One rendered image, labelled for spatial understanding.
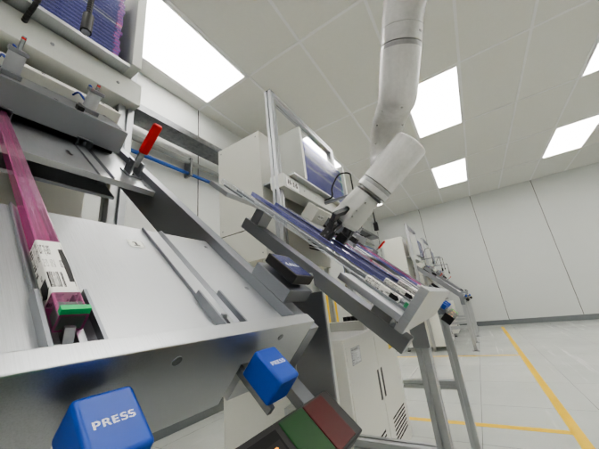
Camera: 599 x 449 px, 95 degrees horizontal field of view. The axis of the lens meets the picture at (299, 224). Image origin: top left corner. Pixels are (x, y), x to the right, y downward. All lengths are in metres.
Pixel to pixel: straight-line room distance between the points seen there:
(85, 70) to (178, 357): 0.78
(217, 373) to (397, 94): 0.64
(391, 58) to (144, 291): 0.66
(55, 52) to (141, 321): 0.74
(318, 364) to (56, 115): 0.58
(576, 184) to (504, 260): 2.09
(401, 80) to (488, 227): 7.20
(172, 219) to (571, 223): 7.85
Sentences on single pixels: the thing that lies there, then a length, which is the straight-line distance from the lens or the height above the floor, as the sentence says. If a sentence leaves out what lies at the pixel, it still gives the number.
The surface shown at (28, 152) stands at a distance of 0.51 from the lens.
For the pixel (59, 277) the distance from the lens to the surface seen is 0.22.
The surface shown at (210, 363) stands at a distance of 0.21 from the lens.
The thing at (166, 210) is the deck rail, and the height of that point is 0.92.
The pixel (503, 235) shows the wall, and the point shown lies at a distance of 7.80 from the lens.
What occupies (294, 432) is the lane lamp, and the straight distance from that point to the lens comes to 0.22.
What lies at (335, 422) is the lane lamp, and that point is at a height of 0.66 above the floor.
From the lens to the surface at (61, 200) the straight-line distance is 0.89.
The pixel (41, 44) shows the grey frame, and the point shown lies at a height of 1.33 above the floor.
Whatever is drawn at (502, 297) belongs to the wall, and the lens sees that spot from 7.68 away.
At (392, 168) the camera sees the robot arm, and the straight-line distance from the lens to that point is 0.70.
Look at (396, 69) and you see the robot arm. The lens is 0.73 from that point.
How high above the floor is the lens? 0.74
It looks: 18 degrees up
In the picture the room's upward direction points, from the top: 6 degrees counter-clockwise
